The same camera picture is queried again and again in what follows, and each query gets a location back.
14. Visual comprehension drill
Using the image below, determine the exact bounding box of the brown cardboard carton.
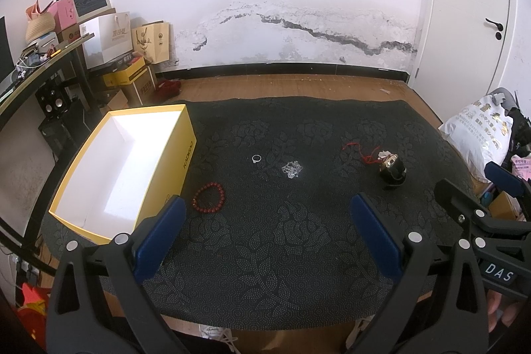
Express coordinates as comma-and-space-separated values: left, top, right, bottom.
120, 66, 157, 108

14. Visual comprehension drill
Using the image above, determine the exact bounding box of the black floral table mat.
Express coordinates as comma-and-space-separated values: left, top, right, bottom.
41, 97, 473, 330

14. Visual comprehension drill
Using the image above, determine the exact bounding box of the tan paper gift bag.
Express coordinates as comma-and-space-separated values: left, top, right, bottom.
131, 21, 170, 64

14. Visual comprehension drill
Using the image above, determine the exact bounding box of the woven straw hat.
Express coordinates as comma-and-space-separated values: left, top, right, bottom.
25, 13, 56, 44

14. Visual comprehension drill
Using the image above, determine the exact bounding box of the white paper shopping bag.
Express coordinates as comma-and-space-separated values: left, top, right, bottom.
79, 13, 132, 69

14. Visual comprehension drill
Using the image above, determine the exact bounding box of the red cloth on floor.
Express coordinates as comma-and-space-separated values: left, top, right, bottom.
154, 79, 182, 103

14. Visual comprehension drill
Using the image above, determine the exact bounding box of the black monitor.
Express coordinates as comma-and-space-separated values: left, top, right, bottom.
0, 16, 14, 82

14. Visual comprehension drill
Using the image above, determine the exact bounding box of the pink box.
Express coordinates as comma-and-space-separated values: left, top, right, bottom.
47, 0, 77, 33

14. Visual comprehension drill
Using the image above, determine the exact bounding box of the silver chain necklace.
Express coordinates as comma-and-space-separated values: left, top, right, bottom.
281, 160, 305, 180

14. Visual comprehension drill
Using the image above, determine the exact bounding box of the black desk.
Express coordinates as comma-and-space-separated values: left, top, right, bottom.
1, 32, 100, 276

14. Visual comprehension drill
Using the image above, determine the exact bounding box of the black speaker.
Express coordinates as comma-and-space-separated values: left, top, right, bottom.
35, 79, 71, 118

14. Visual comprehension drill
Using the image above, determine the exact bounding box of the black door handle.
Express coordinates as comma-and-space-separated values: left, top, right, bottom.
485, 18, 504, 40

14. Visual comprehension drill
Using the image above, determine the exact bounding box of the yellow open cardboard box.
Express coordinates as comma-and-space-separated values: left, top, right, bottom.
48, 104, 196, 245

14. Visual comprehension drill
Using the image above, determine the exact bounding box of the white plastic sack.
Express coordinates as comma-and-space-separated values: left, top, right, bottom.
438, 92, 513, 183

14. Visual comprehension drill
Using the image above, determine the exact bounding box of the yellow flat carton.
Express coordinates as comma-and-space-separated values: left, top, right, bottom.
103, 57, 146, 88

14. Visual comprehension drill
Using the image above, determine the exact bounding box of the black gold wrist watch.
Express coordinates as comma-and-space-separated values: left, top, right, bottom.
378, 151, 407, 187

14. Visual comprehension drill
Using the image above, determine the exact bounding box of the white door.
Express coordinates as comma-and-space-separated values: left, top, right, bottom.
411, 0, 514, 118

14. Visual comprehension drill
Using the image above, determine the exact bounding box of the person's right hand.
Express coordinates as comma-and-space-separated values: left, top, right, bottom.
487, 290, 524, 332

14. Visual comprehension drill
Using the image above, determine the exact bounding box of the red bead bracelet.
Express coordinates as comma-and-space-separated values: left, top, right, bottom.
190, 181, 227, 214

